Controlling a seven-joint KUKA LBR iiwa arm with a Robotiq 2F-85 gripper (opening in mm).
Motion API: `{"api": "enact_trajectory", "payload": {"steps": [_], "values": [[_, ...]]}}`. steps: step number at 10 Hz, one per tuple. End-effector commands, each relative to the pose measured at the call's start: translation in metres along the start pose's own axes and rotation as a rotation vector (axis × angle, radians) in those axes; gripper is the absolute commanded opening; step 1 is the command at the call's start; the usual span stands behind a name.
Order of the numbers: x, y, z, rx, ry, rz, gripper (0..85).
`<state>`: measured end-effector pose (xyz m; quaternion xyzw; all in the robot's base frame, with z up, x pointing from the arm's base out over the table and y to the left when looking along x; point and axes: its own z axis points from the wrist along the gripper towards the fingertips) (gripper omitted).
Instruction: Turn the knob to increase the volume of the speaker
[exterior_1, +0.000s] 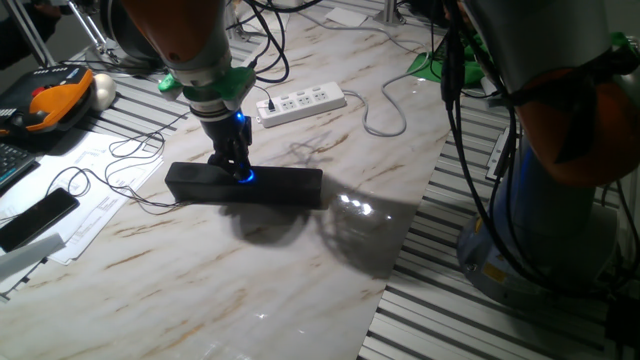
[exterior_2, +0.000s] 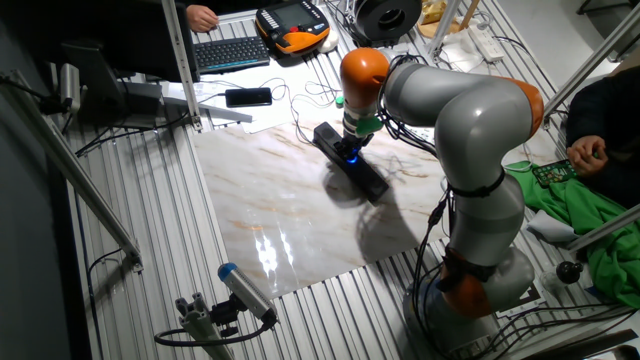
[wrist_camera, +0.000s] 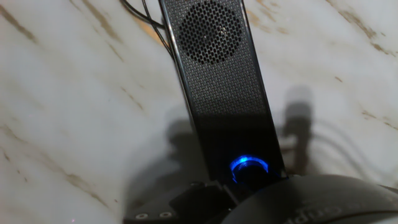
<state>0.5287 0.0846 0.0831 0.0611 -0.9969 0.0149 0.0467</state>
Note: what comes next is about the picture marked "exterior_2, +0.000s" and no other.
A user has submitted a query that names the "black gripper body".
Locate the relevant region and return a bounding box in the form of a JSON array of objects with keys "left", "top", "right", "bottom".
[{"left": 343, "top": 130, "right": 374, "bottom": 152}]

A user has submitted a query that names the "black speaker bar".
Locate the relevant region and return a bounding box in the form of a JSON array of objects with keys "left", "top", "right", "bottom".
[{"left": 313, "top": 121, "right": 390, "bottom": 204}]

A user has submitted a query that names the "black smartphone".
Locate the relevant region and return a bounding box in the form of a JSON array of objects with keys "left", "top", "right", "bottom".
[{"left": 224, "top": 87, "right": 274, "bottom": 109}]

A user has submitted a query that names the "dark-sleeved forearm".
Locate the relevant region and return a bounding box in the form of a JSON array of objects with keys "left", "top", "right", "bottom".
[
  {"left": 189, "top": 0, "right": 281, "bottom": 16},
  {"left": 597, "top": 144, "right": 640, "bottom": 210}
]

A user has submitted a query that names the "black round knob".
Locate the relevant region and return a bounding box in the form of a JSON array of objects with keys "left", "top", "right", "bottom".
[{"left": 555, "top": 260, "right": 584, "bottom": 285}]

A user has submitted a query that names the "bare human hand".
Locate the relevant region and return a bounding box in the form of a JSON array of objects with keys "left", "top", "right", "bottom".
[
  {"left": 186, "top": 4, "right": 220, "bottom": 33},
  {"left": 566, "top": 135, "right": 610, "bottom": 177}
]

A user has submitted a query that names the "white three-socket power strip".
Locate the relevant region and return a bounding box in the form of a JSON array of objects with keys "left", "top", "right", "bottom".
[{"left": 399, "top": 124, "right": 437, "bottom": 151}]

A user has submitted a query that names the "black filament spool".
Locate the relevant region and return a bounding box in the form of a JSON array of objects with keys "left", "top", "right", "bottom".
[{"left": 353, "top": 0, "right": 423, "bottom": 47}]

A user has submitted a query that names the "orange black teach pendant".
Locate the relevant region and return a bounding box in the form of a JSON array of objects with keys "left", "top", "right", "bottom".
[{"left": 254, "top": 0, "right": 331, "bottom": 55}]

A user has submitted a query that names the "black keyboard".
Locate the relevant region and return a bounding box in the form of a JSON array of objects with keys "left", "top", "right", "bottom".
[{"left": 193, "top": 35, "right": 271, "bottom": 75}]

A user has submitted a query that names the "light wooden board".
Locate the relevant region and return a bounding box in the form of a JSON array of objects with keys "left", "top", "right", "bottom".
[{"left": 417, "top": 0, "right": 481, "bottom": 40}]

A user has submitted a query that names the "smartphone with colourful screen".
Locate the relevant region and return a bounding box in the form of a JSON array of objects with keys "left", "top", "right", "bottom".
[{"left": 531, "top": 159, "right": 579, "bottom": 189}]

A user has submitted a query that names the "white foam sheet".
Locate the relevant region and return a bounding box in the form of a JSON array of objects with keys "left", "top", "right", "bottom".
[{"left": 527, "top": 209, "right": 579, "bottom": 245}]

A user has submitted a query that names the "black monitor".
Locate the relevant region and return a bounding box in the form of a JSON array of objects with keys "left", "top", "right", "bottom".
[{"left": 59, "top": 0, "right": 201, "bottom": 126}]

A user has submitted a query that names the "green cloth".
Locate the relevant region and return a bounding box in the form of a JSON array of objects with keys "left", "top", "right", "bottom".
[{"left": 504, "top": 159, "right": 640, "bottom": 309}]

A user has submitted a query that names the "thin black speaker cable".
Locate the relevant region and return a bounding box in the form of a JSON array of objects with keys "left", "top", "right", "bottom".
[{"left": 197, "top": 77, "right": 346, "bottom": 146}]

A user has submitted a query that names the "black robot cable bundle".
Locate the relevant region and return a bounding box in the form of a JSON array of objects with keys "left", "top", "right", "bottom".
[{"left": 377, "top": 53, "right": 459, "bottom": 359}]

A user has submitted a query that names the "aluminium frame post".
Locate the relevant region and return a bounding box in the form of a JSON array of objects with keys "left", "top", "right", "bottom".
[
  {"left": 429, "top": 0, "right": 462, "bottom": 54},
  {"left": 160, "top": 0, "right": 204, "bottom": 132}
]

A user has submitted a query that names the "silver camera blue end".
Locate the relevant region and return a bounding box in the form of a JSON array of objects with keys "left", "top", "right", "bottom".
[{"left": 217, "top": 262, "right": 279, "bottom": 324}]

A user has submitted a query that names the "aluminium camera mount profile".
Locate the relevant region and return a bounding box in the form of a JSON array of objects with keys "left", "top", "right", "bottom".
[{"left": 174, "top": 292, "right": 236, "bottom": 360}]

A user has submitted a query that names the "black camera cable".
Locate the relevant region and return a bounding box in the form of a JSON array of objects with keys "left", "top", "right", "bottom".
[{"left": 153, "top": 319, "right": 277, "bottom": 348}]

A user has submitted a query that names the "aluminium frame bar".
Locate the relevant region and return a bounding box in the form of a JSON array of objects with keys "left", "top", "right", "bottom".
[
  {"left": 0, "top": 69, "right": 144, "bottom": 274},
  {"left": 567, "top": 204, "right": 640, "bottom": 251},
  {"left": 542, "top": 2, "right": 640, "bottom": 119}
]

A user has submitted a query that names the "small silver camera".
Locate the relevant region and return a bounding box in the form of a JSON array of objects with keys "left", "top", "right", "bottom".
[{"left": 58, "top": 62, "right": 82, "bottom": 114}]

